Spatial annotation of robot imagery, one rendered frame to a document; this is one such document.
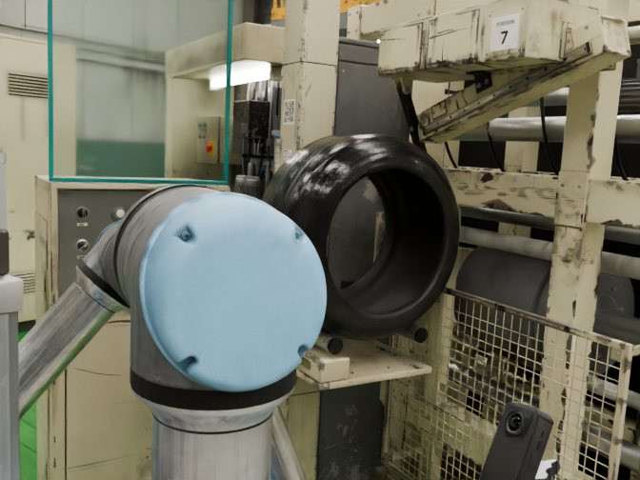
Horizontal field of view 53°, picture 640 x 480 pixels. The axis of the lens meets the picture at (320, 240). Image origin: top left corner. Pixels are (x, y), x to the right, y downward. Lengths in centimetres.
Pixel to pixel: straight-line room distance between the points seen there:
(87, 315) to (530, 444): 74
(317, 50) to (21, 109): 324
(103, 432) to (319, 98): 124
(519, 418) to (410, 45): 145
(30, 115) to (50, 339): 391
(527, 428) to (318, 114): 146
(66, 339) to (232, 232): 78
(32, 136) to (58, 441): 312
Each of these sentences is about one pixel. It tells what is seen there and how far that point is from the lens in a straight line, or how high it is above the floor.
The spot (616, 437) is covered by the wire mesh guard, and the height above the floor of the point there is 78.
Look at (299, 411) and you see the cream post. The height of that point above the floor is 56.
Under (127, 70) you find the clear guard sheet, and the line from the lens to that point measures 208.
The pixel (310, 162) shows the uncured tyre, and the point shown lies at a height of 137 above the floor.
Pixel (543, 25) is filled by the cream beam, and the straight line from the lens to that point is 169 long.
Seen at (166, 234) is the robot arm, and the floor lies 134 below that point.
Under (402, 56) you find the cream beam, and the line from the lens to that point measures 199.
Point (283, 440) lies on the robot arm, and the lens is 64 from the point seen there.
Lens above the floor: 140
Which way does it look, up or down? 8 degrees down
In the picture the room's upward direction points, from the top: 3 degrees clockwise
